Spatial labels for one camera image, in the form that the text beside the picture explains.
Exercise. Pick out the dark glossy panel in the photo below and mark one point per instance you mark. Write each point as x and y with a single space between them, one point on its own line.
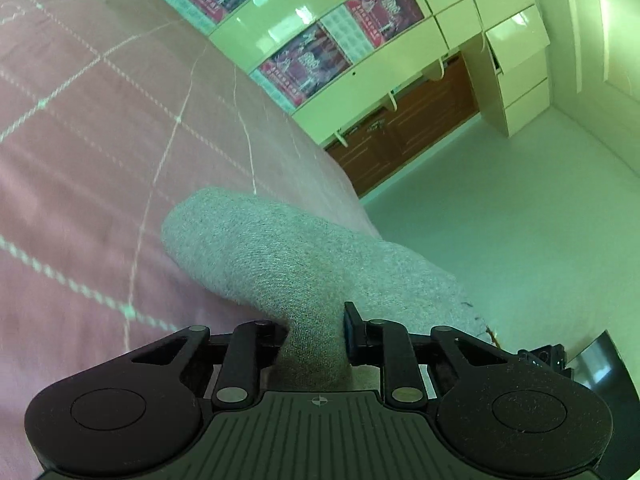
600 365

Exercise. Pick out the pink checked blanket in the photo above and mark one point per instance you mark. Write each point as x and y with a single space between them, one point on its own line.
75 160

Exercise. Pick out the brown wooden cabinet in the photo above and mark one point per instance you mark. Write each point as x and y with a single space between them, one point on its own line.
415 125

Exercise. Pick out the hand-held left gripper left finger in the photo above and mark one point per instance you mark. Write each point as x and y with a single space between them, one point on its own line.
242 360

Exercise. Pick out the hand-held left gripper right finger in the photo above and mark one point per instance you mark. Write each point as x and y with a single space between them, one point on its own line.
354 335

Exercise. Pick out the grey knitted sock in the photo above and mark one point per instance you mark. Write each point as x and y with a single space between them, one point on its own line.
280 260

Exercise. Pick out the cream glossy wardrobe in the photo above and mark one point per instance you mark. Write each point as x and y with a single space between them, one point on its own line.
450 25

